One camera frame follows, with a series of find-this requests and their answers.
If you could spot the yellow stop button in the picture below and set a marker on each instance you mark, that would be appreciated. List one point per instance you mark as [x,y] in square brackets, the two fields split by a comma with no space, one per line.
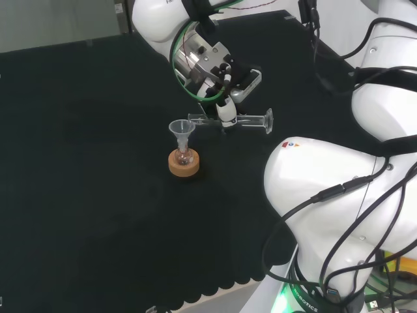
[408,267]

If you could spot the grey cabinet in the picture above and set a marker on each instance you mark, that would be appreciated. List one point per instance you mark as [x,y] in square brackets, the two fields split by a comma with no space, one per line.
[125,16]

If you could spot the clear plastic funnel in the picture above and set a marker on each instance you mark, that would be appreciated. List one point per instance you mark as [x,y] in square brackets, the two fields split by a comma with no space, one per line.
[181,128]

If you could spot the clear graduated cylinder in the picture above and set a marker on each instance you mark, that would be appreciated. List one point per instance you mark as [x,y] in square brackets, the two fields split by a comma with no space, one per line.
[252,120]

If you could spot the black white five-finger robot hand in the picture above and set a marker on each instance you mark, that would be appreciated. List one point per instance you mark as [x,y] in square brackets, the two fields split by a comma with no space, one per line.
[227,112]

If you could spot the small round-bottom glass flask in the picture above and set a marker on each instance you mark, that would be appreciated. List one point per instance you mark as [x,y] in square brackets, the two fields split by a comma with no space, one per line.
[184,157]

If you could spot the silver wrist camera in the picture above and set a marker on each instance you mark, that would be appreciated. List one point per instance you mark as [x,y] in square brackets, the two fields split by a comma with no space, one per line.
[247,86]

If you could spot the black cloth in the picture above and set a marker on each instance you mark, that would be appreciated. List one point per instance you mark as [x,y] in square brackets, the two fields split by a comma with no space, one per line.
[97,163]

